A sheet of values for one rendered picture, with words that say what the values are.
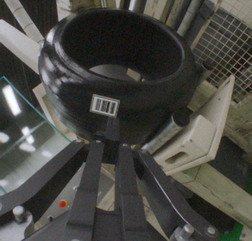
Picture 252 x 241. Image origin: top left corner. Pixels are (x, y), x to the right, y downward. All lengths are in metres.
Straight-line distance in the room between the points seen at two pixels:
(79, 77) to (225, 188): 0.83
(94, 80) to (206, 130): 0.29
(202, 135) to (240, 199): 0.65
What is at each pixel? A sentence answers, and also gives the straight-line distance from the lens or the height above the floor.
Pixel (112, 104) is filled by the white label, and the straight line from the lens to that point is 0.33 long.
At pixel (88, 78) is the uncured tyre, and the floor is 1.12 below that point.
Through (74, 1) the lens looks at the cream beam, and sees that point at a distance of 0.96.
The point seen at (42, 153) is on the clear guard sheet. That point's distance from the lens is 1.09.
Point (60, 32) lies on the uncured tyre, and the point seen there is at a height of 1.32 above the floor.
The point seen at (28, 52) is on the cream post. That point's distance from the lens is 1.14.
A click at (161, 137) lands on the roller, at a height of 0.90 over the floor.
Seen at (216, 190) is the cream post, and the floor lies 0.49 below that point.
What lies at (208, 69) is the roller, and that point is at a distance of 0.58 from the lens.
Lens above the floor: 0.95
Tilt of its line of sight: 9 degrees up
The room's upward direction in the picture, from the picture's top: 54 degrees counter-clockwise
